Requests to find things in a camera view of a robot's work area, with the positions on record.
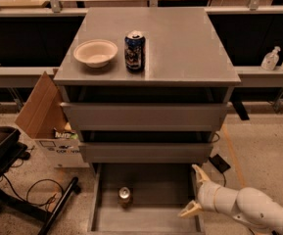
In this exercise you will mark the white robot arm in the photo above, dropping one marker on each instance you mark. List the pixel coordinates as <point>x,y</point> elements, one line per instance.
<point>248,206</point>

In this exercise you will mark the clear pump bottle left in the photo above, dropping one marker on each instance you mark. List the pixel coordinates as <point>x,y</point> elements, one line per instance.
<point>270,60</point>

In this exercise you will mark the black power adapter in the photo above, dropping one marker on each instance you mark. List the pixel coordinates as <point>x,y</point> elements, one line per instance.
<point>219,163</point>

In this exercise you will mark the grey open bottom drawer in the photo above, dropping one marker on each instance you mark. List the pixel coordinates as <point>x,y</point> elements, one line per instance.
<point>159,192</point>

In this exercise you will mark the grey top drawer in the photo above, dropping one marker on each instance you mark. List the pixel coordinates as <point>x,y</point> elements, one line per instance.
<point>145,117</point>

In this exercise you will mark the grey drawer cabinet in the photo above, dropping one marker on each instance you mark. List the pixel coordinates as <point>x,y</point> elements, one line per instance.
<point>185,63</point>

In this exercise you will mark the grey metal rack rail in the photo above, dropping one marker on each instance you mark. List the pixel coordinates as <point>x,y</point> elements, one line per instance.
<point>23,77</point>

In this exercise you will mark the open cardboard box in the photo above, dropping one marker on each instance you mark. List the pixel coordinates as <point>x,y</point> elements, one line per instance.
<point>40,116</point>

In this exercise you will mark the snack bag in box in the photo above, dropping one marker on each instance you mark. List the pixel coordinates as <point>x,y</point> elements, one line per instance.
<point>65,135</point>

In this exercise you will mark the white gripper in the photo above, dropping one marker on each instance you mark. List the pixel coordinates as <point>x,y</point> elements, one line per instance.
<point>207,196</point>

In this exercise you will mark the white paper bowl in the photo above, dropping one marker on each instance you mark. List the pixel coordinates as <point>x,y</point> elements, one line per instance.
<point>95,53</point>

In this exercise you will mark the grey middle drawer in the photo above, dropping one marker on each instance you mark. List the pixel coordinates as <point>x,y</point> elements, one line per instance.
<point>145,153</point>

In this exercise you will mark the orange soda can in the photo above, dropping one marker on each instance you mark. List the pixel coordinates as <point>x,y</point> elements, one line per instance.
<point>124,196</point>

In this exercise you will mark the blue soda can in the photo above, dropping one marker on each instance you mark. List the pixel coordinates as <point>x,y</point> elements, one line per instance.
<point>134,50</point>

